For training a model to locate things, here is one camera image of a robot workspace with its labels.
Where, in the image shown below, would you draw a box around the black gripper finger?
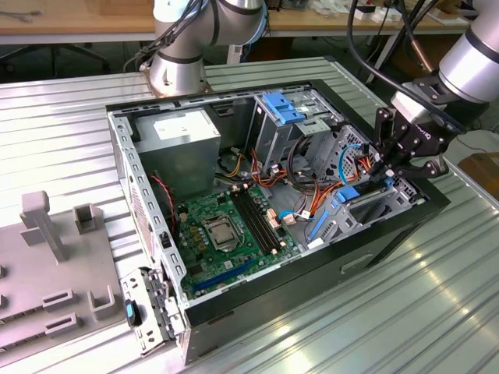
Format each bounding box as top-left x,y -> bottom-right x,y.
374,107 -> 407,173
389,154 -> 450,181

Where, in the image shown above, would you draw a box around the orange red power wire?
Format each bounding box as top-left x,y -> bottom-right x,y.
311,152 -> 382,219

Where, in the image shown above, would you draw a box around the grey metal disk bay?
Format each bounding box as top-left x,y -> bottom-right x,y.
306,124 -> 426,251

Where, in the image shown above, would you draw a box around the brown cardboard box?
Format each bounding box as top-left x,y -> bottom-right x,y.
458,152 -> 499,194

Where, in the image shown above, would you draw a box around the blue plastic drive latch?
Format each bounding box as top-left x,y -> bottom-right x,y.
263,91 -> 308,125

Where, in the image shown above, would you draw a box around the white boxes on desk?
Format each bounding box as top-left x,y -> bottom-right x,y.
356,4 -> 402,23

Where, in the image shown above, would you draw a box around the grey optical drive cage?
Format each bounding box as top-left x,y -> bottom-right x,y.
251,87 -> 345,177

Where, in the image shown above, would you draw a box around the black RAM slot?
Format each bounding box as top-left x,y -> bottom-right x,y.
229,190 -> 271,257
240,188 -> 280,253
235,189 -> 275,255
245,186 -> 285,251

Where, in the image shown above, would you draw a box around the CPU socket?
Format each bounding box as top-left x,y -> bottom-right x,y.
200,216 -> 239,253

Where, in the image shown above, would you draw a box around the black open PC case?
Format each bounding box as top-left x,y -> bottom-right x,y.
104,77 -> 452,365

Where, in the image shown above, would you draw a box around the grey power supply unit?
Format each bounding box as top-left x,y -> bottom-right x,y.
132,108 -> 223,203

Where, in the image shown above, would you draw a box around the blue expansion slot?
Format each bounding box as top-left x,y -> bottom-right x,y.
193,259 -> 253,293

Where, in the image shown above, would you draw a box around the green motherboard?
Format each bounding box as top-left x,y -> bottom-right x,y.
175,182 -> 303,301

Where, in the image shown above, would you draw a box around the black and blue latch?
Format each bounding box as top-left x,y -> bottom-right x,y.
123,298 -> 143,326

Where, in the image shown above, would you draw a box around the wooden desk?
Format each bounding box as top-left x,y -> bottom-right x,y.
0,0 -> 499,46

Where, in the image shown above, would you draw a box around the grey parts rack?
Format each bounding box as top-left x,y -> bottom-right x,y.
0,190 -> 130,351

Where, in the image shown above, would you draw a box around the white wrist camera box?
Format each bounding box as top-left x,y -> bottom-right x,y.
391,90 -> 430,122

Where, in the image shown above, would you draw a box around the blue data wire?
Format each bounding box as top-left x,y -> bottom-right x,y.
337,143 -> 363,185

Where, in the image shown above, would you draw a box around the black cable bundle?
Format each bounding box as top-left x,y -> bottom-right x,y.
345,0 -> 438,101

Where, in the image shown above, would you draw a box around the bundled power supply wires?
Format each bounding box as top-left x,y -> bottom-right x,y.
218,146 -> 327,198

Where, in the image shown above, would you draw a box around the silver rear slot bracket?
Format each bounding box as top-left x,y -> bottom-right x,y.
119,266 -> 189,356

